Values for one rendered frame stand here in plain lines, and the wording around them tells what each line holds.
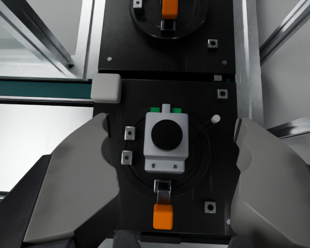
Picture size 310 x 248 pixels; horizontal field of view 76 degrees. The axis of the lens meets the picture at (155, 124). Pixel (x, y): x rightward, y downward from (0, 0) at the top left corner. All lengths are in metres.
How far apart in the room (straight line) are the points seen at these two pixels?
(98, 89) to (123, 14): 0.16
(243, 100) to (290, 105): 0.18
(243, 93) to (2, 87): 0.43
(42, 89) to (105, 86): 0.14
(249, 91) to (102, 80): 0.25
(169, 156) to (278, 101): 0.37
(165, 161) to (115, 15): 0.29
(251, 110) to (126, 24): 0.27
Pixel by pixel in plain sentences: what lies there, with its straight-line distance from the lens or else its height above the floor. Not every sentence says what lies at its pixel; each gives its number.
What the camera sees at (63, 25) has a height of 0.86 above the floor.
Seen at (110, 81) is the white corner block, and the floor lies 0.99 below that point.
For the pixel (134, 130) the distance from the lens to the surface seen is 0.29.
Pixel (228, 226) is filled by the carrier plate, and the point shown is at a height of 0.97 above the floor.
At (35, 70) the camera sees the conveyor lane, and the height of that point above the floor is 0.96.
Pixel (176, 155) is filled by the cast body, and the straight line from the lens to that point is 0.19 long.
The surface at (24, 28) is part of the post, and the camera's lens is 0.32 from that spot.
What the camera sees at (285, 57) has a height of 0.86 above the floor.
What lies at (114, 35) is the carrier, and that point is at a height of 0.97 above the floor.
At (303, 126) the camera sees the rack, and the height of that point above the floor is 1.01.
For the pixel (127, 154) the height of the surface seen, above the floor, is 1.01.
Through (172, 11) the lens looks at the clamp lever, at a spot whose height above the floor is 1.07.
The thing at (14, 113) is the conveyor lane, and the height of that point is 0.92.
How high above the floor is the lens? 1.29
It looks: 78 degrees down
